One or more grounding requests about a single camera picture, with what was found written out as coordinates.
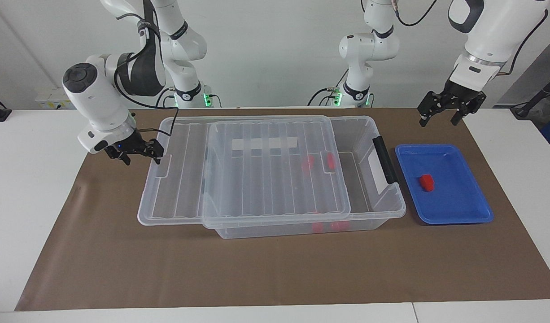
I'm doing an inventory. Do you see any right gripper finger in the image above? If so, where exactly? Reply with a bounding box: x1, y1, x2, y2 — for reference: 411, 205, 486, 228
138, 138, 165, 165
105, 151, 132, 166

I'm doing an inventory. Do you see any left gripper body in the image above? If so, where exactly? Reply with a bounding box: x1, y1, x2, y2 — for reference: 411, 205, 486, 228
441, 81, 482, 107

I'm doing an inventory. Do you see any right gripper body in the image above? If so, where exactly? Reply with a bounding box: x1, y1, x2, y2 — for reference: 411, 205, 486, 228
104, 135, 144, 157

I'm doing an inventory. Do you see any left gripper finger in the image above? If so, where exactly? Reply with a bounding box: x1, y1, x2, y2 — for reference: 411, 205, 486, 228
417, 91, 451, 128
451, 92, 488, 127

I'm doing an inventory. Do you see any clear plastic box lid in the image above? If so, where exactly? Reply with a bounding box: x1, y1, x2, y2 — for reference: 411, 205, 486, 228
137, 115, 351, 230

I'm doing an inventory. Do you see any clear plastic storage box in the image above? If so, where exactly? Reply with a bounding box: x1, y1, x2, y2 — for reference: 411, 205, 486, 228
202, 115, 407, 240

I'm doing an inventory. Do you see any blue plastic tray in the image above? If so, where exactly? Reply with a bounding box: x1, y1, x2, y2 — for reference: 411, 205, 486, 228
394, 144, 495, 225

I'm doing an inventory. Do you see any black cable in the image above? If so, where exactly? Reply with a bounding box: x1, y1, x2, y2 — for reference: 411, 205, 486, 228
113, 54, 179, 137
498, 8, 549, 77
394, 0, 438, 26
156, 87, 177, 109
307, 87, 344, 107

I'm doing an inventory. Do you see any black box handle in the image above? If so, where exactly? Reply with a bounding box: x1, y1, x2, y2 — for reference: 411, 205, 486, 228
372, 136, 400, 185

